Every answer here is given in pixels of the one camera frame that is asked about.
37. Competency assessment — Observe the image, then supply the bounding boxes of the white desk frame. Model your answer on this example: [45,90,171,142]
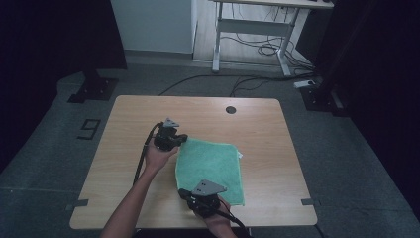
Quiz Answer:
[211,0,335,77]

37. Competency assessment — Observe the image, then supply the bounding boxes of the long black floor cable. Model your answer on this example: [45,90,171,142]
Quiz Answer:
[157,73,318,98]

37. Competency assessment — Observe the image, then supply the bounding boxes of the tangle of black cables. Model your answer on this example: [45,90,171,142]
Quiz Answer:
[221,3,315,72]

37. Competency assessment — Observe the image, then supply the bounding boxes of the person's left hand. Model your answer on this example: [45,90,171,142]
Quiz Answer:
[144,138,180,175]

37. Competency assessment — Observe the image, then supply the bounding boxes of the green towel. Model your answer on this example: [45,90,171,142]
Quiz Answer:
[174,137,246,207]

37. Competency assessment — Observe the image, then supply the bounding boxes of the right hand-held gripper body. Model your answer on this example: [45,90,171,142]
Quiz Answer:
[186,178,229,219]

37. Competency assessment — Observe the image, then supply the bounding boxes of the dark curtain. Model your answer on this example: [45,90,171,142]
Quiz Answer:
[313,0,420,219]
[0,0,128,173]

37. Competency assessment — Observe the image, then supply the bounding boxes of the person's right hand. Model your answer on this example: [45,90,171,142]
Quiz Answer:
[194,196,238,231]

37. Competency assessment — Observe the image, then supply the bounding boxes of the white power strip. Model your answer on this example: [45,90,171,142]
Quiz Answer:
[293,79,317,89]

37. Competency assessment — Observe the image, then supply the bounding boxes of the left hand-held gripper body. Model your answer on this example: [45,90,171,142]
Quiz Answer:
[153,117,186,153]

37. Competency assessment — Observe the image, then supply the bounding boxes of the black stand base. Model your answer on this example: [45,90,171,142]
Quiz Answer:
[300,83,350,117]
[67,68,120,104]

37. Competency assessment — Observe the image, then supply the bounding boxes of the right hand-held gripper black cable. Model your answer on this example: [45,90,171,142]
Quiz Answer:
[197,200,254,238]

